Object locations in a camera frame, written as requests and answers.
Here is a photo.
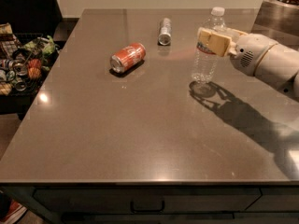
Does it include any silver slim can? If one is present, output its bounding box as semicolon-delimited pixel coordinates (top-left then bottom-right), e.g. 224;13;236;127
158;18;172;46

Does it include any orange soda can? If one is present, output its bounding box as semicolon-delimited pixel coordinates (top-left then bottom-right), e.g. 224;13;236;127
110;43;146;74

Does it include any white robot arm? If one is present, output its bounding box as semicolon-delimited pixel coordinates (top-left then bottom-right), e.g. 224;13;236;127
197;27;299;101

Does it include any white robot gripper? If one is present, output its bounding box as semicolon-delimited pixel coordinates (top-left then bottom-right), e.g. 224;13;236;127
197;27;278;77

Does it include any red white item on floor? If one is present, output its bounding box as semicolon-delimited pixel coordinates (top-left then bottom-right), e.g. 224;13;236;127
0;200;27;224

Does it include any black wire basket of cans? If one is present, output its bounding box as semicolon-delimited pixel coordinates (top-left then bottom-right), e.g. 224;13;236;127
0;22;60;115

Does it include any clear plastic water bottle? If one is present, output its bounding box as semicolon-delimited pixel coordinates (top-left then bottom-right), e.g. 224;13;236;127
192;7;226;84

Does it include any dark cabinet drawer handle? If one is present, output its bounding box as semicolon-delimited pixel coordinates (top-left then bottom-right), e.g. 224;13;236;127
130;201;165;213

